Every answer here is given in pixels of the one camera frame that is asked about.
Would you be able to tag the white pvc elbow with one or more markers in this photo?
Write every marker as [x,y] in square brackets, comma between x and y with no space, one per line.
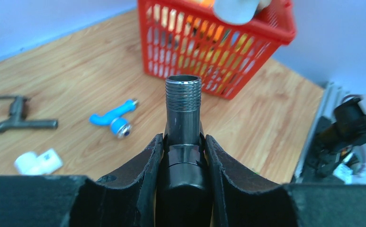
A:
[238,12]

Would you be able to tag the white pvc elbow fitting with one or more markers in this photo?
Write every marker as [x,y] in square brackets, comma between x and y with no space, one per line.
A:
[31,163]

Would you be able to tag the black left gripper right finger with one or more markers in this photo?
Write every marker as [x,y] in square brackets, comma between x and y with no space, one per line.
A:
[243,198]

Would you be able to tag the blue plastic faucet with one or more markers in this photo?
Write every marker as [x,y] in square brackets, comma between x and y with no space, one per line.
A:
[113,119]

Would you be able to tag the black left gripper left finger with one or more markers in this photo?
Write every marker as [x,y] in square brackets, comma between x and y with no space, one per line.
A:
[121,198]

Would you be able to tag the red plastic shopping basket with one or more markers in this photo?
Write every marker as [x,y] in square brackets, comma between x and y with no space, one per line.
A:
[185,37]

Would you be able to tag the black metal faucet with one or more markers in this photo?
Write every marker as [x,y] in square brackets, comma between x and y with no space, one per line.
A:
[184,196]

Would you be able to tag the dark grey metal faucet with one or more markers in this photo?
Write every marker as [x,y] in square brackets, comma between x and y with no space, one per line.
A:
[18,111]

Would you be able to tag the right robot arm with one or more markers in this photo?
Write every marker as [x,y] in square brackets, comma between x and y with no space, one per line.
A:
[329,154]

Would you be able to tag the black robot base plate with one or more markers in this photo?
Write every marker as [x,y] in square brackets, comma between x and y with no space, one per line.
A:
[304,171]

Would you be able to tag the aluminium frame rail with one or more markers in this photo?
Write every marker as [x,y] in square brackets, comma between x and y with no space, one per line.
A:
[332,97]

